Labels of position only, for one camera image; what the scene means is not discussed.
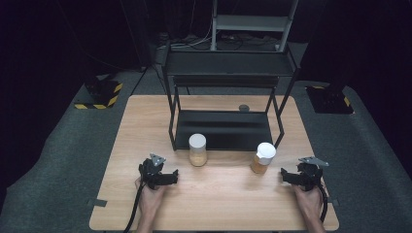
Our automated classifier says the white floor cable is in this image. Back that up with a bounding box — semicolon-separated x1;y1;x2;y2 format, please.
169;18;216;50

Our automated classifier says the grey metal stand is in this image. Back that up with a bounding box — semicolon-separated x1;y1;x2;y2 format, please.
210;0;299;52

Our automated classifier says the person's left hand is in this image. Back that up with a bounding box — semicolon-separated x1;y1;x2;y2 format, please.
134;179;168;216

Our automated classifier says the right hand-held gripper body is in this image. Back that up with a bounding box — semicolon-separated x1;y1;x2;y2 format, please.
296;155;329;192

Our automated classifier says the black two-tier metal rack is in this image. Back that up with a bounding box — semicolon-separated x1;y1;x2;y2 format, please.
160;42;301;152

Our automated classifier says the black floor cable bundle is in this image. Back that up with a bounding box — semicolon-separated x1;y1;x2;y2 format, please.
220;32;280;51

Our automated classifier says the amber jar with white lid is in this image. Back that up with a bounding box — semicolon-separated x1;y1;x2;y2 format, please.
250;142;277;175

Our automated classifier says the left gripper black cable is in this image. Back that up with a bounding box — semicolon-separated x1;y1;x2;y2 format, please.
122;183;144;233

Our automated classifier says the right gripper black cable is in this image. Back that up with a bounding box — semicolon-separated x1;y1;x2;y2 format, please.
318;182;329;223

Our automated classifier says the tall jar with white lid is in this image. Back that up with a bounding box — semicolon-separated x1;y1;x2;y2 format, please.
189;133;208;168

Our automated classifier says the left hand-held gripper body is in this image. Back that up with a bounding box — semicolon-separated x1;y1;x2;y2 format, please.
138;153;167;190

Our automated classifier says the person's right hand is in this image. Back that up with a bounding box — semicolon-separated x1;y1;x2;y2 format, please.
292;185;325;216

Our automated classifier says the black yellow striped stand base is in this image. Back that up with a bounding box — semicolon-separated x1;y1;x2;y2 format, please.
305;84;355;115
73;76;124;111

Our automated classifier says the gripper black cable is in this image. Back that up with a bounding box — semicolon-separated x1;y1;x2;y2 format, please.
318;182;329;223
122;183;144;233

